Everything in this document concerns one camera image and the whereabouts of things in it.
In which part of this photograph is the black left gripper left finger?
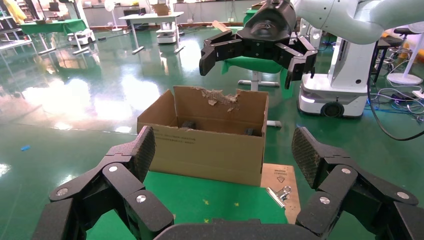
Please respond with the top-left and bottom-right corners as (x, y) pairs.
(31, 125), (175, 240)

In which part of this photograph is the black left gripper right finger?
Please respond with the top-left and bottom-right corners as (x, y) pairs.
(291, 126), (424, 240)

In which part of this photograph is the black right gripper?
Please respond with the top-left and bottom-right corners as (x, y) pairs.
(198, 0), (320, 90)

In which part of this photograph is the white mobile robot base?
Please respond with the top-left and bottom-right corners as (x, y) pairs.
(67, 29), (96, 47)
(155, 22), (181, 45)

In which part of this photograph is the large open cardboard carton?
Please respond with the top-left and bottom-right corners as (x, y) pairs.
(136, 85), (269, 187)

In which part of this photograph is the brown cardboard box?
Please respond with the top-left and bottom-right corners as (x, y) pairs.
(151, 3), (171, 17)

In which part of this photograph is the green cloth covered table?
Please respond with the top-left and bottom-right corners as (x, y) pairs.
(19, 19), (88, 56)
(221, 56), (296, 100)

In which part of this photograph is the white table stand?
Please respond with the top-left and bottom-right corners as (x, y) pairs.
(238, 70), (282, 129)

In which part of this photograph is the printed brown board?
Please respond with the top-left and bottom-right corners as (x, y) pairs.
(259, 163), (302, 225)

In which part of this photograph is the silver binder clip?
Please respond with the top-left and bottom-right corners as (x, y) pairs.
(265, 186), (292, 209)

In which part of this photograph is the white wheeled background robot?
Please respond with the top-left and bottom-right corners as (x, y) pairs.
(297, 36), (377, 119)

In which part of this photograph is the white desk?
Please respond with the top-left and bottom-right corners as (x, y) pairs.
(118, 12), (185, 56)

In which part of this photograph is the black monitor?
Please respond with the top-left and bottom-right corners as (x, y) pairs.
(123, 7), (147, 17)

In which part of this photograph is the black stool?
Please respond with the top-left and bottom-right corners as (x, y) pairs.
(370, 27), (415, 84)

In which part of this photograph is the metal shelf rack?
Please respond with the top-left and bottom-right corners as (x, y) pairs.
(0, 6), (34, 56)

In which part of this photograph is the yellow garment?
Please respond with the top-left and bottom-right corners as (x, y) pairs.
(2, 0), (28, 25)

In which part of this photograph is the floor cable bundle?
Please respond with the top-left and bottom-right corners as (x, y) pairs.
(365, 86), (424, 125)

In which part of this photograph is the white pedestal fan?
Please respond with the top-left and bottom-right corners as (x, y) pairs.
(103, 0), (123, 33)
(385, 21), (424, 86)

